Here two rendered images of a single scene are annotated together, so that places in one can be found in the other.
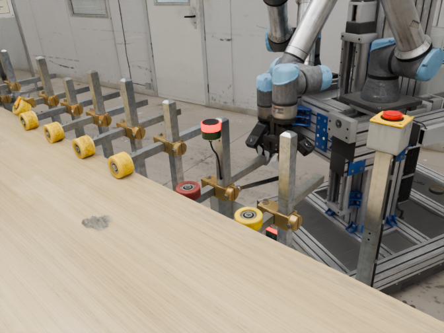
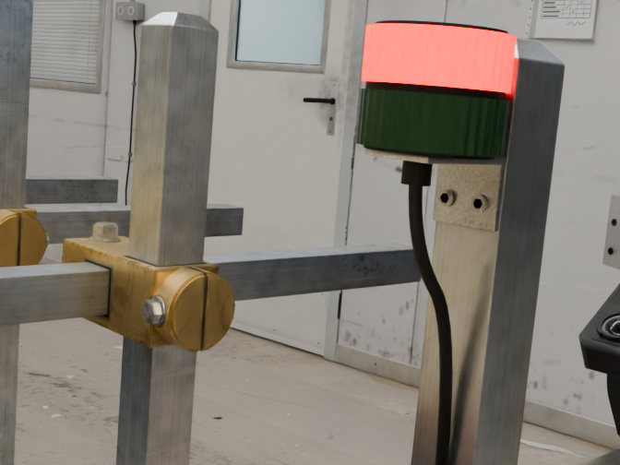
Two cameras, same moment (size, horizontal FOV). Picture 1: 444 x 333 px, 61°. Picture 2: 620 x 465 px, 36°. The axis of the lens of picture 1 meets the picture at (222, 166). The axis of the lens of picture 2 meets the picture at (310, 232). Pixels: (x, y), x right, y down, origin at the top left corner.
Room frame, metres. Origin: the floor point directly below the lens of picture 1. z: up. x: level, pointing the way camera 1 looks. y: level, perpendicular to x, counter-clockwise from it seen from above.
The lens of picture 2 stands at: (0.69, 0.05, 1.08)
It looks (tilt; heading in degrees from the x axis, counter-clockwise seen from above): 8 degrees down; 3
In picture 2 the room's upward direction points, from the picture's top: 5 degrees clockwise
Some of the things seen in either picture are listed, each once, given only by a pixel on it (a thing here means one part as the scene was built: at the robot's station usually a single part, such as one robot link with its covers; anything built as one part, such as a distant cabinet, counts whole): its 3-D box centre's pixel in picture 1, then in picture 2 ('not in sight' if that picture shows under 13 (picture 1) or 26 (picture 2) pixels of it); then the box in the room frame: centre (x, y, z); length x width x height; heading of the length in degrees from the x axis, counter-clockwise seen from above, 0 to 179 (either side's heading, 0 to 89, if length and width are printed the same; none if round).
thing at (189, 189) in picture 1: (189, 200); not in sight; (1.05, 0.11, 0.85); 0.08 x 0.08 x 0.11
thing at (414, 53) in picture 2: (211, 125); (437, 59); (1.08, 0.03, 1.10); 0.06 x 0.06 x 0.02
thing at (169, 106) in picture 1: (175, 160); (157, 387); (1.29, 0.18, 0.89); 0.04 x 0.04 x 0.48; 46
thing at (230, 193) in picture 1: (219, 188); not in sight; (1.13, 0.01, 0.85); 0.14 x 0.06 x 0.05; 46
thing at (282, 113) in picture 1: (283, 110); not in sight; (1.08, -0.19, 1.14); 0.08 x 0.08 x 0.05
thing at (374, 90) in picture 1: (381, 85); not in sight; (1.45, -0.65, 1.09); 0.15 x 0.15 x 0.10
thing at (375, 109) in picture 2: (211, 133); (431, 122); (1.08, 0.03, 1.08); 0.06 x 0.06 x 0.02
